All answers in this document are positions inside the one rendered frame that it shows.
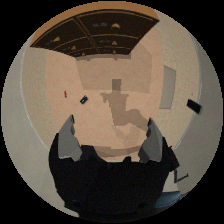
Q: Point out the dark brown wooden drawer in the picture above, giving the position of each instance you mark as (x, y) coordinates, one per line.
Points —
(114, 50)
(115, 39)
(67, 30)
(76, 44)
(87, 51)
(115, 22)

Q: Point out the brown wooden chest of drawers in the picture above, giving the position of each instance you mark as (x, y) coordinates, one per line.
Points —
(75, 12)

